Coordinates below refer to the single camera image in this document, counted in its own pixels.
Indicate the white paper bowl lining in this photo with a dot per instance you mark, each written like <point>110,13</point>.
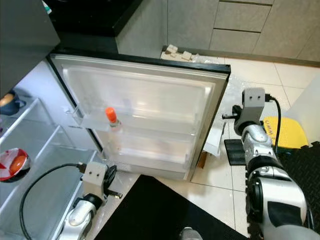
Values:
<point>5,165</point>

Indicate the red and black bowl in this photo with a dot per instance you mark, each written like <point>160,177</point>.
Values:
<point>17,176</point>

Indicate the orange tomato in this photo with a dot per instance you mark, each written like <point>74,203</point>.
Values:
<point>18,163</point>

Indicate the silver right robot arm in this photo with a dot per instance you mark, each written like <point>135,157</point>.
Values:
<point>275,195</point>

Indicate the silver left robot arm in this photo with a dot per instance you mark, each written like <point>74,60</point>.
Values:
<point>82,220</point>

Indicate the fridge lower door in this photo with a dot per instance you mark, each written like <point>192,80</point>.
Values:
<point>145,100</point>

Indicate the grey steel fridge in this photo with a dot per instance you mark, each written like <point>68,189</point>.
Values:
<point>25,40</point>

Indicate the black ribbed block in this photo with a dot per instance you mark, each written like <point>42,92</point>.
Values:
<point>235,152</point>

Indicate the yellow printed bag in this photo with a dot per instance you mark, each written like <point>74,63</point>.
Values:
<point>292,132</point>

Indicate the orange cap sauce bottle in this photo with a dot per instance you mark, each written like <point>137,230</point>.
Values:
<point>110,114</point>

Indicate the white appliance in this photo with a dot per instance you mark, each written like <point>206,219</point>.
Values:
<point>307,107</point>

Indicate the small beige block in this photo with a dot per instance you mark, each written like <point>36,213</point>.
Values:
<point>187,55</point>
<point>172,49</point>

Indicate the black foam puzzle mat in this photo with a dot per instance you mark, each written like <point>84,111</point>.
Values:
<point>305,170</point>

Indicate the grey kitchen cabinet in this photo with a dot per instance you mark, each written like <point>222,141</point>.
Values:
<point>240,25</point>

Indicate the dark blue mug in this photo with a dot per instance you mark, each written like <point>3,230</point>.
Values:
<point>17,107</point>

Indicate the grey robot right leg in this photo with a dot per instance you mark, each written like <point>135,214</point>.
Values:
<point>192,235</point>

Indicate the black countertop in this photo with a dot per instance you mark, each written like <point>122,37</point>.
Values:
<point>95,20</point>

